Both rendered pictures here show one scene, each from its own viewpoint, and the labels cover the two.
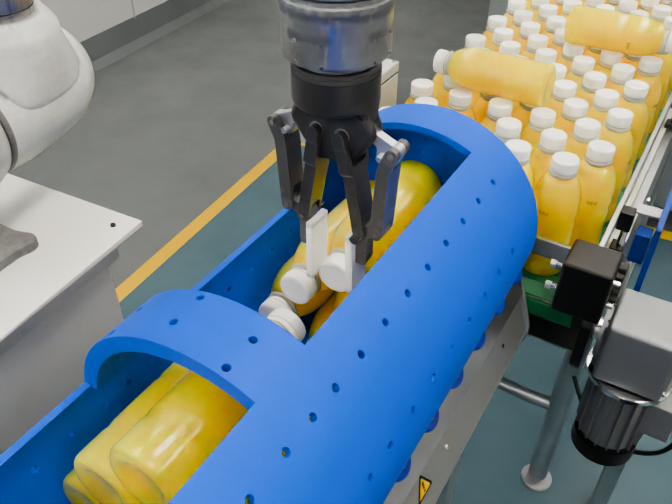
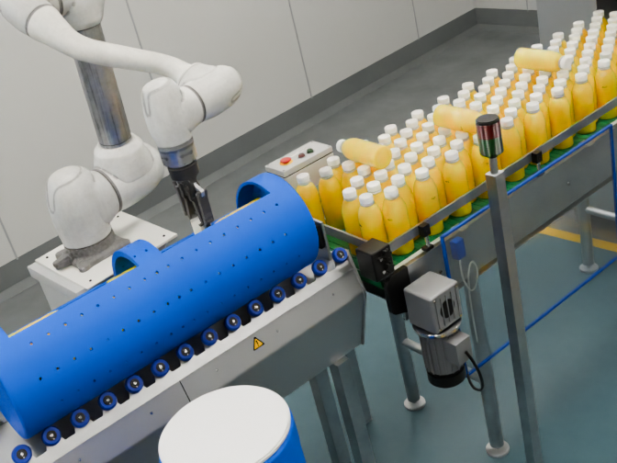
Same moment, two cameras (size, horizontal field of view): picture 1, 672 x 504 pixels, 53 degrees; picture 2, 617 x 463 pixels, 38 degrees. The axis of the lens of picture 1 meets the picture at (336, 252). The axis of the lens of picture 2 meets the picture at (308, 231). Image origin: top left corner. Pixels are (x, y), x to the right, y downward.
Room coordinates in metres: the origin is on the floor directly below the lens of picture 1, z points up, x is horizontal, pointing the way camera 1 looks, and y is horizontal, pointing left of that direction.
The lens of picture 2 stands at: (-1.19, -1.16, 2.18)
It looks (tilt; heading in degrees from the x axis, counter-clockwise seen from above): 28 degrees down; 27
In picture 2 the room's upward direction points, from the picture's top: 14 degrees counter-clockwise
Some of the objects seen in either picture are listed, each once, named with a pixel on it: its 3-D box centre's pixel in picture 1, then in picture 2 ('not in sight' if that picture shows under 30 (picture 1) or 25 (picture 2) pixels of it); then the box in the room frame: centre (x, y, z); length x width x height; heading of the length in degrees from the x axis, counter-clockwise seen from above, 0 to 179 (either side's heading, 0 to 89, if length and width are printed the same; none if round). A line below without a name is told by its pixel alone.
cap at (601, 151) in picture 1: (600, 150); (390, 191); (0.88, -0.40, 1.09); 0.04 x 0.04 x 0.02
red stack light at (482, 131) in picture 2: not in sight; (488, 128); (0.95, -0.67, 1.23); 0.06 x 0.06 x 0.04
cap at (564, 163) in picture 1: (565, 162); (365, 197); (0.85, -0.33, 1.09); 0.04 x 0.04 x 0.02
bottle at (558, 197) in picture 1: (551, 218); (373, 229); (0.85, -0.33, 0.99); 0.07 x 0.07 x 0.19
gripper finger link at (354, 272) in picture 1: (355, 258); not in sight; (0.52, -0.02, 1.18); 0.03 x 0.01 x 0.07; 149
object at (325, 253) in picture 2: not in sight; (313, 238); (0.80, -0.17, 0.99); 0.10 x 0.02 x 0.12; 59
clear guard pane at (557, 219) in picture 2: not in sight; (540, 247); (1.21, -0.72, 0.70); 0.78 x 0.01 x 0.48; 149
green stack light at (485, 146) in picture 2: not in sight; (490, 143); (0.95, -0.67, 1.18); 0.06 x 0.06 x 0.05
